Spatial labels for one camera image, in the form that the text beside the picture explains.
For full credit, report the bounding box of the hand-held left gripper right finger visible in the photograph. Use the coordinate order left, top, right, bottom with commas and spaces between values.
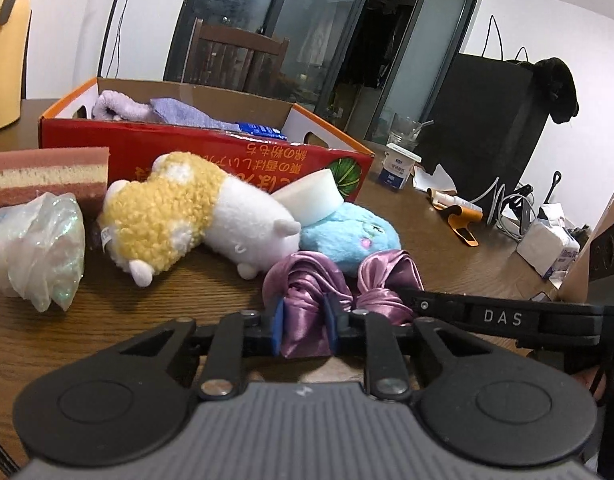
324, 294, 493, 401

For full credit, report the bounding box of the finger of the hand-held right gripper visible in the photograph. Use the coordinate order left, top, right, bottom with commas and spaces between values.
411, 288, 470, 323

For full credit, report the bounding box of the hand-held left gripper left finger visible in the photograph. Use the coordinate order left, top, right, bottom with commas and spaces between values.
117, 301, 288, 401

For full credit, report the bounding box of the purple satin cloth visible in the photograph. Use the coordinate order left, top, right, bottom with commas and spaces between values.
262, 249, 423, 358

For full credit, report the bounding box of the light blue plush toy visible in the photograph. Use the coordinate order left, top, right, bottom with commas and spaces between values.
299, 202, 402, 278

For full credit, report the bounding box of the white sponge block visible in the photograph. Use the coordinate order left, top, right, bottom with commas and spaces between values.
277, 167, 344, 223

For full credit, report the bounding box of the yellow and white plush toy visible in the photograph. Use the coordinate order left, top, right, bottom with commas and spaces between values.
97, 151, 302, 288

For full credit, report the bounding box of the blue tissue packet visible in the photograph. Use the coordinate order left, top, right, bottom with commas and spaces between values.
234, 121, 288, 141

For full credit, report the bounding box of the red cardboard box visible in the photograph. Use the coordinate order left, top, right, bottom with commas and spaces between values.
39, 77, 375, 202

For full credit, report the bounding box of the purple knitted pouch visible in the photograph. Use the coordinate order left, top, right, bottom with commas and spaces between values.
149, 97, 238, 131

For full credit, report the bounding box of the clear plastic bag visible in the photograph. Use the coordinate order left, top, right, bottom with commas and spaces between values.
0, 194, 86, 313

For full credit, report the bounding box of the lilac towel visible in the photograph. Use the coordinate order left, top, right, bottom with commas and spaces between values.
93, 90, 158, 123

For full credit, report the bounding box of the pink layered sponge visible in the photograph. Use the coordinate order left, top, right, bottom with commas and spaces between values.
0, 147, 110, 213

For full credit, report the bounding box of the person's right hand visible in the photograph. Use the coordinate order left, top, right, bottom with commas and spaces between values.
576, 364, 609, 407

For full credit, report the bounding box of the white tissue pack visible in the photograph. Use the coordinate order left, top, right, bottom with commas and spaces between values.
516, 204, 581, 279

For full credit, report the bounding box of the crumpled white paper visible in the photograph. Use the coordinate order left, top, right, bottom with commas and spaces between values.
412, 164, 458, 196

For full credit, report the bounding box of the white yogurt cup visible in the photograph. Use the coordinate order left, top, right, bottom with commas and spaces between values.
377, 142, 422, 189

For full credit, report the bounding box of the clear drinking glass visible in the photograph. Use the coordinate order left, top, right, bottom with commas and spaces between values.
387, 112, 434, 153

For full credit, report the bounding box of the black paper bag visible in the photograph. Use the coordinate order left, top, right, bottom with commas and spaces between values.
417, 15, 548, 211

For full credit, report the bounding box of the black fuzzy garment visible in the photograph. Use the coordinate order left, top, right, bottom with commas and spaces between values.
524, 57, 580, 123

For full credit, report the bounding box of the brown wooden chair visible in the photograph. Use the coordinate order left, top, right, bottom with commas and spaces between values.
182, 17, 290, 96

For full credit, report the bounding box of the dark framed sliding glass door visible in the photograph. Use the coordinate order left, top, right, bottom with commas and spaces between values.
164, 0, 480, 146

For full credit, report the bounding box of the yellow thermos jug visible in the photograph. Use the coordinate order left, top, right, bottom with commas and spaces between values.
0, 0, 32, 133

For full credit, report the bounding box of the white coiled cable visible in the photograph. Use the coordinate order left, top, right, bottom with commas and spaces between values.
480, 177, 534, 238

